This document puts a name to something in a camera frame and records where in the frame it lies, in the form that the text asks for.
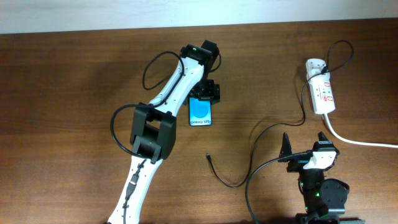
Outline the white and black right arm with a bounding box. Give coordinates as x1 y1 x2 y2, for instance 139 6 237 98
279 132 366 223

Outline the black charger cable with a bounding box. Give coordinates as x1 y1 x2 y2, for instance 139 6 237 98
205 39 354 189

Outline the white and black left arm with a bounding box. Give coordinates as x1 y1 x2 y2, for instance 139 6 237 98
108 40 221 224

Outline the white power strip cord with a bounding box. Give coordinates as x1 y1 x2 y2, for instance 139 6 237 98
322 113 398 149

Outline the blue Galaxy smartphone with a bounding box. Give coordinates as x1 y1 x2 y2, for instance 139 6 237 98
189 98 212 126

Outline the white power strip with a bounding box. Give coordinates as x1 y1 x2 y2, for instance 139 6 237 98
308 73 336 114

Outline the white charger plug adapter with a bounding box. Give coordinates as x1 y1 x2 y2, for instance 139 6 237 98
305 58 326 80

